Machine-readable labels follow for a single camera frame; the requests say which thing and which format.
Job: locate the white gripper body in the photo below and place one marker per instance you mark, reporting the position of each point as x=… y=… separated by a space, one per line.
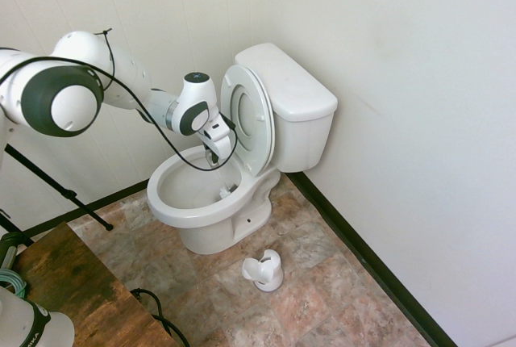
x=219 y=141

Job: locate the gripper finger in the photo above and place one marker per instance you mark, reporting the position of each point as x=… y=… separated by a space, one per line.
x=207 y=154
x=217 y=160

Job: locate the white toilet brush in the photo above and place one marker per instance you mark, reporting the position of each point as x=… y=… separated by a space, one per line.
x=227 y=192

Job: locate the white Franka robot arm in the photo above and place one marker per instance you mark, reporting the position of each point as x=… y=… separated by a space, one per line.
x=76 y=101

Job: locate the white toilet seat with lid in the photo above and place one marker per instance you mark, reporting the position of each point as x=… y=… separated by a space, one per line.
x=264 y=137

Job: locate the white toilet bowl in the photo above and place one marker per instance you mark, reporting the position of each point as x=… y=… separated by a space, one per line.
x=193 y=218

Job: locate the white toilet tank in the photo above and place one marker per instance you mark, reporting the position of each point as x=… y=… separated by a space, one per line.
x=298 y=141

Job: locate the white toilet tank lid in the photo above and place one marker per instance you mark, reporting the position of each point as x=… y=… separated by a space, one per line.
x=290 y=80

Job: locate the white toilet brush holder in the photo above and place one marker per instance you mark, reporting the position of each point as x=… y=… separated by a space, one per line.
x=264 y=278

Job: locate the dark wooden table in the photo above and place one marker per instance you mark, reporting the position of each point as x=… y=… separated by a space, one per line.
x=76 y=282

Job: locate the black tripod camera stand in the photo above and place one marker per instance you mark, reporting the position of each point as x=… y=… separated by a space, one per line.
x=60 y=191

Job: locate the black wall baseboard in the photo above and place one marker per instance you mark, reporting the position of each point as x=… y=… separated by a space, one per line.
x=363 y=242

